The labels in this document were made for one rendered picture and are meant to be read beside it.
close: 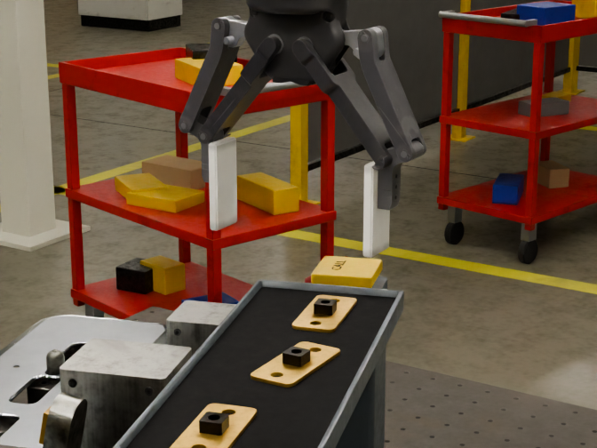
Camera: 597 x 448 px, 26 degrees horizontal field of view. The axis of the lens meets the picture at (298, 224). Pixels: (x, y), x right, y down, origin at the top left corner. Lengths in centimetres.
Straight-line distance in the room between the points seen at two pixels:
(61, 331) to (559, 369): 272
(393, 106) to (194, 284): 328
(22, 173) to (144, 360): 420
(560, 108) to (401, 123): 433
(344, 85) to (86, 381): 39
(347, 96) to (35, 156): 447
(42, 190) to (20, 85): 46
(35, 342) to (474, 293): 332
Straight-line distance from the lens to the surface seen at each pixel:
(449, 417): 205
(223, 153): 101
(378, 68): 92
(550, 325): 447
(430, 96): 688
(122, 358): 119
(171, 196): 380
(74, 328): 158
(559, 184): 544
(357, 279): 124
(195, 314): 143
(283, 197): 373
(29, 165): 535
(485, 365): 410
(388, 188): 94
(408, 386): 216
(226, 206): 102
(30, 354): 151
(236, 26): 98
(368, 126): 93
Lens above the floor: 155
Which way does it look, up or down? 16 degrees down
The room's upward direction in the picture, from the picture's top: straight up
